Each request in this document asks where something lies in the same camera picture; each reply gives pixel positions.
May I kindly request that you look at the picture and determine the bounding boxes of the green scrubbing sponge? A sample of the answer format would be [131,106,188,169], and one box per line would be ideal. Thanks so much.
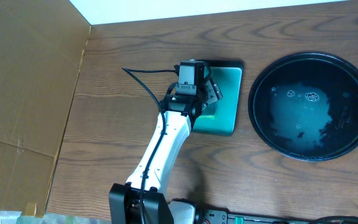
[201,103,217,118]

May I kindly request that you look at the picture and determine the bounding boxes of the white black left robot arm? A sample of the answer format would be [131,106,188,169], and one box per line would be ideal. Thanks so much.
[109,60,222,223]

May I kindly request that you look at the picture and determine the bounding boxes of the round black serving tray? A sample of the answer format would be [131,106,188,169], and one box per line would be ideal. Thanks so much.
[248,52,358,161]

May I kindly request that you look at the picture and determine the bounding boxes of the brown cardboard panel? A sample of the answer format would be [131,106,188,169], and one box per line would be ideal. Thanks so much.
[0,0,91,217]

